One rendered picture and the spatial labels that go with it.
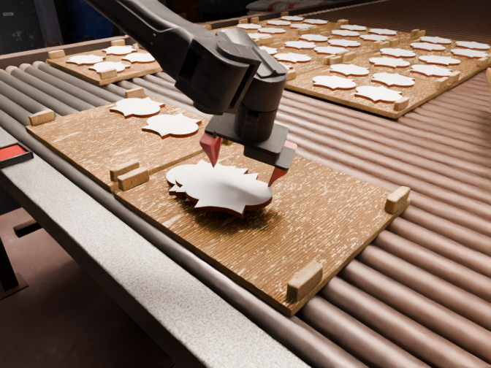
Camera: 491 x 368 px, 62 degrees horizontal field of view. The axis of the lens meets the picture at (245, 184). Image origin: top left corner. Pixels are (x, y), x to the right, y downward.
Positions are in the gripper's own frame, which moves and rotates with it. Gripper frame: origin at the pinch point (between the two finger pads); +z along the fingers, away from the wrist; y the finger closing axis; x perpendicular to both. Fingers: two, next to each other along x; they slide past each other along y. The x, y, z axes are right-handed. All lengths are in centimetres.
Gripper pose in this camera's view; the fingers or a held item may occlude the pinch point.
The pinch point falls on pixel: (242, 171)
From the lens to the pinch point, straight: 67.8
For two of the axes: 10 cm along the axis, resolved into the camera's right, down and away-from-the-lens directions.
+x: -3.0, 6.7, -6.8
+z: -1.7, 6.6, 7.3
